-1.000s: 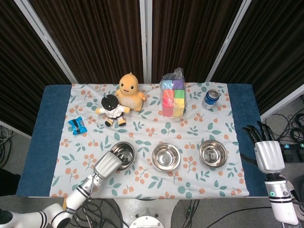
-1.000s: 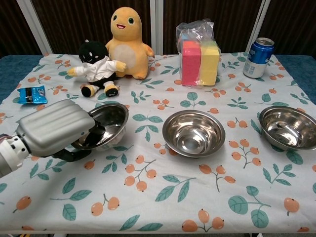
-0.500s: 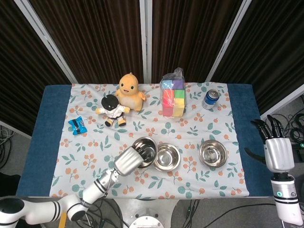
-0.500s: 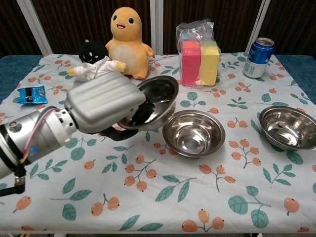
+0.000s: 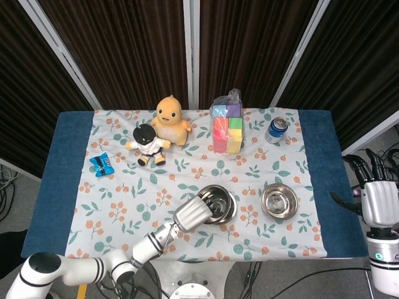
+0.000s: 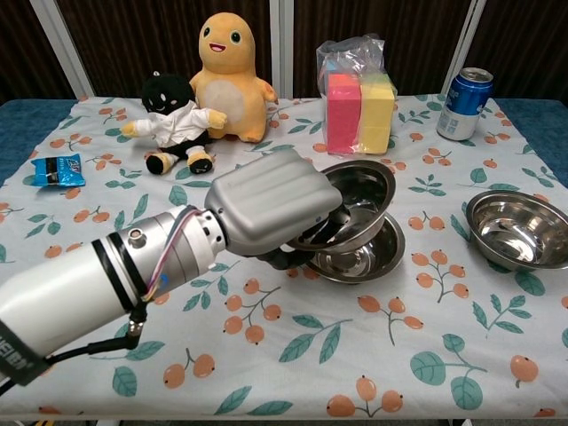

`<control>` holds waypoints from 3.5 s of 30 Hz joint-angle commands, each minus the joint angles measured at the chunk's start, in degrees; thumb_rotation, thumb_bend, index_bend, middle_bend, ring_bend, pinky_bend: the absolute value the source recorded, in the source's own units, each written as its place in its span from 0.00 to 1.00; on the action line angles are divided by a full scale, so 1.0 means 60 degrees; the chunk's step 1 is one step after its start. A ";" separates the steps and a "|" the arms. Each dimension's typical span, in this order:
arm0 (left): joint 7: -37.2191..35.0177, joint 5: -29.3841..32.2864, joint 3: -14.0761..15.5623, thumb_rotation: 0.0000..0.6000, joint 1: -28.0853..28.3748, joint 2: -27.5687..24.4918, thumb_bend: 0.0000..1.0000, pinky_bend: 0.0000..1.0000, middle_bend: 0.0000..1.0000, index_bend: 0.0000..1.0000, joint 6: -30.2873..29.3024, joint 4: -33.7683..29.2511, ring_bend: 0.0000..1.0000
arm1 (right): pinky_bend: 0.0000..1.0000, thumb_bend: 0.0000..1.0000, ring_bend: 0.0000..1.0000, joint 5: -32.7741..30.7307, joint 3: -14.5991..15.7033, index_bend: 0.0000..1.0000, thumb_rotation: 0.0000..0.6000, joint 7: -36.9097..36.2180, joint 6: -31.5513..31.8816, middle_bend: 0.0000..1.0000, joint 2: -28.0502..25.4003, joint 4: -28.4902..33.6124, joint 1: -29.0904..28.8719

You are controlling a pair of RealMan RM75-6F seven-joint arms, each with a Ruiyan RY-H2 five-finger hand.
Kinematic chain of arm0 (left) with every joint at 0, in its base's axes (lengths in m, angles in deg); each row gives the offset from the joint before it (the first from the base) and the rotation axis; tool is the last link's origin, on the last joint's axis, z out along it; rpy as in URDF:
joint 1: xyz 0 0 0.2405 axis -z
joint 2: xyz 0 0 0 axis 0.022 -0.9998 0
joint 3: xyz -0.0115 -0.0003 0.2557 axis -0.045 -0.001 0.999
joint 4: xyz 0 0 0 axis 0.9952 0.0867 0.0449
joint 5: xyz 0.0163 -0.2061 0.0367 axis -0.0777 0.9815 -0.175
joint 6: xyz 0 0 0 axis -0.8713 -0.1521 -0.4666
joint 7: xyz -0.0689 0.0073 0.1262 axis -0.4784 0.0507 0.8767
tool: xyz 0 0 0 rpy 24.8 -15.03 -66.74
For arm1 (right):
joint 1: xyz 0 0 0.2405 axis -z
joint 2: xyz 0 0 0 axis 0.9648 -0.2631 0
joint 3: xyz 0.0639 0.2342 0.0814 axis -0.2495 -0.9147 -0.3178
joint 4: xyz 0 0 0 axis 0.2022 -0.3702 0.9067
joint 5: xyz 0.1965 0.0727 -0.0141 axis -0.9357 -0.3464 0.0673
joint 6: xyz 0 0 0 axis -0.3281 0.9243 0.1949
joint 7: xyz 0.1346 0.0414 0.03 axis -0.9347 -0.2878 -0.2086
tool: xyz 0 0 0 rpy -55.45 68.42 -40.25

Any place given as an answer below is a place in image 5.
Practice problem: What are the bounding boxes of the bagged coloured foam cubes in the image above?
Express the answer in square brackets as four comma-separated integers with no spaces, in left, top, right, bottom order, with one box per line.
[209,88,244,155]

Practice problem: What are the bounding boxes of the blue table cover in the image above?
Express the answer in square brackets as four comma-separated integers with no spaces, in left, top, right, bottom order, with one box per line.
[21,109,368,260]

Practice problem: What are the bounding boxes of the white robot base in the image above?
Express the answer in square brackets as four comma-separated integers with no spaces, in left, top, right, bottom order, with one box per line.
[148,259,238,299]

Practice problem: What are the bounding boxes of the black-haired white-robed doll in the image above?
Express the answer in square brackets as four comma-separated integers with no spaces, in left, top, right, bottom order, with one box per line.
[125,123,171,167]

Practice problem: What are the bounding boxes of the blue snack packet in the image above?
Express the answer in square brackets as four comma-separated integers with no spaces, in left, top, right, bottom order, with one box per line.
[89,151,115,179]

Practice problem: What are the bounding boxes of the floral print tablecloth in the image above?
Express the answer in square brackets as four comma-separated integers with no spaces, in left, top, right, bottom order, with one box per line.
[64,107,329,262]

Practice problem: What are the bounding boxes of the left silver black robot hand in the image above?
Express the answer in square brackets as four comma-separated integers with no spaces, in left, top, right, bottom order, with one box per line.
[172,194,226,234]

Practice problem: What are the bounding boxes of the dark room divider panel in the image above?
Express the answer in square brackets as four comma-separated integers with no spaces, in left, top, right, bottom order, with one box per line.
[0,0,102,183]
[190,0,331,110]
[270,0,399,156]
[18,0,191,111]

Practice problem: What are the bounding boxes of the steel bowl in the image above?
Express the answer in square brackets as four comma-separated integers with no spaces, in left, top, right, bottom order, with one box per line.
[260,183,298,221]
[197,184,238,223]
[204,192,240,226]

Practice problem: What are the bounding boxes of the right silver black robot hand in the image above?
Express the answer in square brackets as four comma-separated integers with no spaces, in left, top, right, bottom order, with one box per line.
[329,148,399,230]

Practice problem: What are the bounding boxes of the black floor cable bundle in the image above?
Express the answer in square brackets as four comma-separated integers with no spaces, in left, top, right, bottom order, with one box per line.
[345,124,399,187]
[229,260,375,299]
[0,164,22,222]
[93,261,171,299]

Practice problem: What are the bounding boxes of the black fabric object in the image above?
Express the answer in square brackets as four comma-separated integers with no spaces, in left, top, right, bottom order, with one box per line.
[0,229,29,280]

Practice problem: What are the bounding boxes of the blue soda can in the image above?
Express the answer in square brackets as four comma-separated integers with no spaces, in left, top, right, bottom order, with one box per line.
[264,116,289,145]

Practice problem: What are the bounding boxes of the yellow duck plush toy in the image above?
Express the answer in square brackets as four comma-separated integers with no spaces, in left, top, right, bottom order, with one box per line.
[150,94,193,147]

